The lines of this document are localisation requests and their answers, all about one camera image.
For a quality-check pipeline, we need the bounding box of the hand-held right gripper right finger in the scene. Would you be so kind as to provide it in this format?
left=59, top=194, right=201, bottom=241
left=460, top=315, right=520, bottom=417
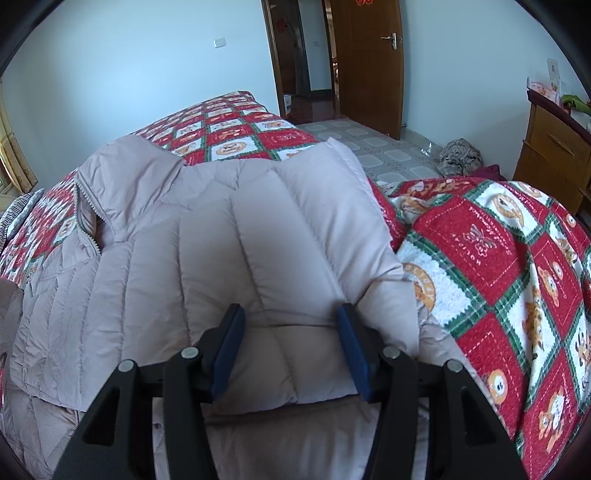
left=336, top=302, right=529, bottom=480

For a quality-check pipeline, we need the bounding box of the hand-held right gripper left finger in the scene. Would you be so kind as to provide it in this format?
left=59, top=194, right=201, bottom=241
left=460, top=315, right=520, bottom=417
left=53, top=304, right=246, bottom=480

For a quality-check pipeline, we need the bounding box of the beige quilted down jacket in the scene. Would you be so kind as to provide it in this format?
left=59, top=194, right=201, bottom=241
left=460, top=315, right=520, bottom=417
left=0, top=137, right=497, bottom=480

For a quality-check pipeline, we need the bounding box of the red checkered printed quilt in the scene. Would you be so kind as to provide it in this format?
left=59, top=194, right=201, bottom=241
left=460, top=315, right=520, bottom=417
left=367, top=176, right=591, bottom=478

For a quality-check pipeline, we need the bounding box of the grey crumpled cloth pile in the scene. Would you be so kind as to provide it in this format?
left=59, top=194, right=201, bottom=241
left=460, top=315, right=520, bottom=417
left=438, top=138, right=483, bottom=177

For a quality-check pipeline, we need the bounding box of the dark red cloth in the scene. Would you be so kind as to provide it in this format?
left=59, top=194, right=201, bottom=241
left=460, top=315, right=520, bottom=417
left=471, top=164, right=506, bottom=182

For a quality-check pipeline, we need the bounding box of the grey striped pillow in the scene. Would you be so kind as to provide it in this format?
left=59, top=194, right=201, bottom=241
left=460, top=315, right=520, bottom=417
left=0, top=188, right=46, bottom=250

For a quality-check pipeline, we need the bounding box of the brown wooden door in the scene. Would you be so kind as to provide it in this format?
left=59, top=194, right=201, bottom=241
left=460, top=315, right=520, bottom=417
left=330, top=0, right=406, bottom=140

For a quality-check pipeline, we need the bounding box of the light wooden cabinet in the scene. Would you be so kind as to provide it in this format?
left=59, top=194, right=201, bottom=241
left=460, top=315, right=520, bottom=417
left=512, top=89, right=591, bottom=215

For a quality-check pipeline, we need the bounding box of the yellow curtain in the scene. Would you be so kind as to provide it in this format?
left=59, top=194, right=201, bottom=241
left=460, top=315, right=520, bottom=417
left=0, top=78, right=40, bottom=195

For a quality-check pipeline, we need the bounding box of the pink flat box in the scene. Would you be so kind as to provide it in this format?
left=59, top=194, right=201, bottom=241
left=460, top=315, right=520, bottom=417
left=526, top=76, right=561, bottom=100

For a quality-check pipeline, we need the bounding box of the green bag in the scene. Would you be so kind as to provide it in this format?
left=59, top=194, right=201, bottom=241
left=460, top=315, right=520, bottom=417
left=561, top=93, right=591, bottom=114

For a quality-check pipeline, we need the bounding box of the dark wooden door frame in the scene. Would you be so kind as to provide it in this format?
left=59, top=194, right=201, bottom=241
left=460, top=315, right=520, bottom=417
left=261, top=0, right=343, bottom=117

